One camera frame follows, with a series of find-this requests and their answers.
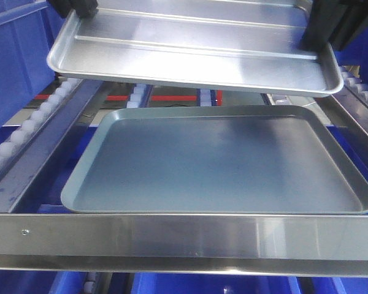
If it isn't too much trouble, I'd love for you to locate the right steel shelf divider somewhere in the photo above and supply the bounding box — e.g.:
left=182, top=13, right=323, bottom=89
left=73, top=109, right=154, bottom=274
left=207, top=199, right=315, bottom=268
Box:
left=315, top=96, right=368, bottom=168

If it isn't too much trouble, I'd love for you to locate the centre-left roller rail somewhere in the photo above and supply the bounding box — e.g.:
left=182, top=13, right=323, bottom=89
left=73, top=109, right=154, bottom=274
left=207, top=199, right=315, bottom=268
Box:
left=126, top=83, right=153, bottom=108

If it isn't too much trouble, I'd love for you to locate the large grey-green tray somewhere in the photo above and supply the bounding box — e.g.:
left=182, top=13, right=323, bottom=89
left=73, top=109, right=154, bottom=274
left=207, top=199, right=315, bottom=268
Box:
left=61, top=105, right=368, bottom=214

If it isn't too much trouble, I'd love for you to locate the ribbed silver metal tray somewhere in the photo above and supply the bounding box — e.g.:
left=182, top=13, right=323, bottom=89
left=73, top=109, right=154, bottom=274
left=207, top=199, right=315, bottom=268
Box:
left=47, top=1, right=343, bottom=97

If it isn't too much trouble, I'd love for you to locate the red steel floor frame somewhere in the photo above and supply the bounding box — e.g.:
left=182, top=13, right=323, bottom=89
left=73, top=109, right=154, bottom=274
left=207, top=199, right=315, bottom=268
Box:
left=33, top=90, right=223, bottom=106

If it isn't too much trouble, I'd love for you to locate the steel shelf divider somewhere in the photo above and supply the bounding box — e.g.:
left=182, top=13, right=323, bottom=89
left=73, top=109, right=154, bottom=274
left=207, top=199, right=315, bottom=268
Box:
left=315, top=96, right=368, bottom=168
left=0, top=80, right=112, bottom=213

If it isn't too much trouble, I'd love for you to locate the left steel shelf divider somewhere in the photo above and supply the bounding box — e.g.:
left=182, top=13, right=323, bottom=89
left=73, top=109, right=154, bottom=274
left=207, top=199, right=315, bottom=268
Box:
left=0, top=80, right=112, bottom=213

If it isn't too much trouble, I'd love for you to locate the centre-right roller rail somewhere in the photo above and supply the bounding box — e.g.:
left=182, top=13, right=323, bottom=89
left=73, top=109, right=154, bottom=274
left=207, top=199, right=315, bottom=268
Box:
left=266, top=94, right=292, bottom=105

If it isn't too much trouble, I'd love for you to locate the far right roller rail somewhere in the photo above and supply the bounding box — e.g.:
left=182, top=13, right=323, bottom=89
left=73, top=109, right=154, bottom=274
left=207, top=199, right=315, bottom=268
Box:
left=335, top=66, right=368, bottom=118

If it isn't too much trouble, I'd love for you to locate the left white roller rail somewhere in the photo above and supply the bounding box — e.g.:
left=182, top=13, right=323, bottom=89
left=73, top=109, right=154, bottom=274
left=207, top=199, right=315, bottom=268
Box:
left=0, top=78, right=82, bottom=173

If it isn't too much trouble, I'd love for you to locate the steel front shelf beam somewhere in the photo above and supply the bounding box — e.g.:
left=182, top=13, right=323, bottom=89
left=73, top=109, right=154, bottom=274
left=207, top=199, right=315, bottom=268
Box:
left=0, top=214, right=368, bottom=277

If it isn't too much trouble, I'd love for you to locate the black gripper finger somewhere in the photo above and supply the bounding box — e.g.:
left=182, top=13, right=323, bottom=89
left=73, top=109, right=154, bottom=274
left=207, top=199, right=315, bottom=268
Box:
left=329, top=1, right=368, bottom=51
left=301, top=0, right=340, bottom=51
left=48, top=0, right=72, bottom=18
left=69, top=0, right=98, bottom=18

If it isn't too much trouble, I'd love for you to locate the centre roller rail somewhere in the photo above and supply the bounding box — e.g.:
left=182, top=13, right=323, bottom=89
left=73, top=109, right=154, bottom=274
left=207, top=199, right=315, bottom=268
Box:
left=197, top=89, right=217, bottom=107

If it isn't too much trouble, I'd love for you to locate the blue crate far left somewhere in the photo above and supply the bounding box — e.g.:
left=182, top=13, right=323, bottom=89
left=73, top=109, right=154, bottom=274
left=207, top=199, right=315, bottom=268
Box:
left=0, top=1, right=64, bottom=127

